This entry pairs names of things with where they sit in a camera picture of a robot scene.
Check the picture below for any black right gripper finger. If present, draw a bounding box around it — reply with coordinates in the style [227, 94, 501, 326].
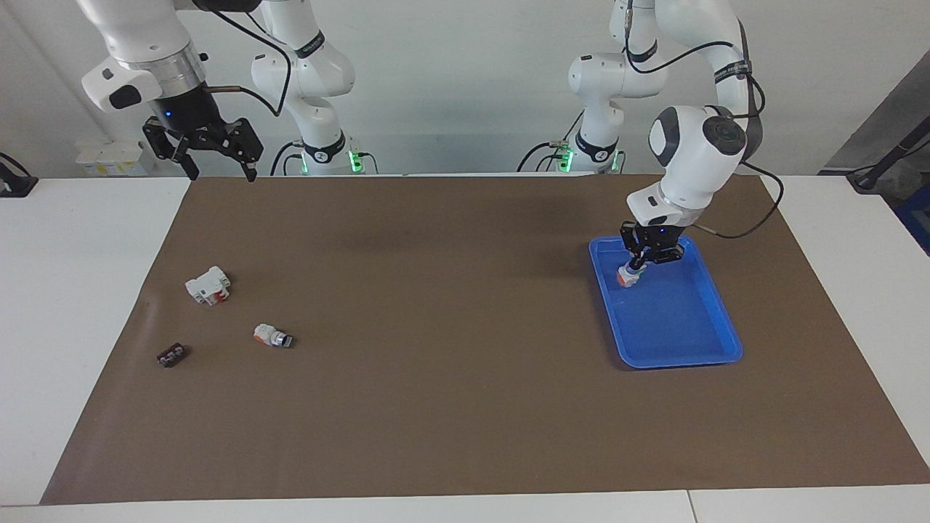
[217, 115, 264, 183]
[142, 119, 201, 182]

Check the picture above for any white box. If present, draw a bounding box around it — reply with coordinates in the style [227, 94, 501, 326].
[75, 140, 157, 177]

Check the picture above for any blue plastic tray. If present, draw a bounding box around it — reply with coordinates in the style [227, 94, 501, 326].
[587, 232, 744, 370]

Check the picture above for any white circuit breaker red lever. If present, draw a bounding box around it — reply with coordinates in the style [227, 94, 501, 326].
[184, 265, 232, 307]

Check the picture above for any brown table mat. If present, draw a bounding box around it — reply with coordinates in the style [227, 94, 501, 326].
[40, 173, 930, 506]

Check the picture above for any black stand base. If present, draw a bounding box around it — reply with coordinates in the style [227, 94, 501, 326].
[846, 137, 930, 194]

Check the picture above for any blue crate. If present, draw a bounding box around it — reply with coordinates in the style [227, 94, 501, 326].
[895, 196, 930, 255]

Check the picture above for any grey partition panel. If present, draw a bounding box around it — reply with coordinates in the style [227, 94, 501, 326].
[820, 51, 930, 177]

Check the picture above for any black base cable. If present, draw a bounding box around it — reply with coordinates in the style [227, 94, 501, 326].
[517, 142, 565, 173]
[270, 142, 304, 177]

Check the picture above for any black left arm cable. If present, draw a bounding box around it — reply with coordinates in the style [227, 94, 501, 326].
[621, 0, 785, 240]

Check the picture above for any black clamp mount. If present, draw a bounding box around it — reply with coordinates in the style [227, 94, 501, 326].
[0, 153, 39, 198]

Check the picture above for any white switch with square head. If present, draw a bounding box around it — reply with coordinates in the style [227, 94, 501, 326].
[253, 323, 294, 349]

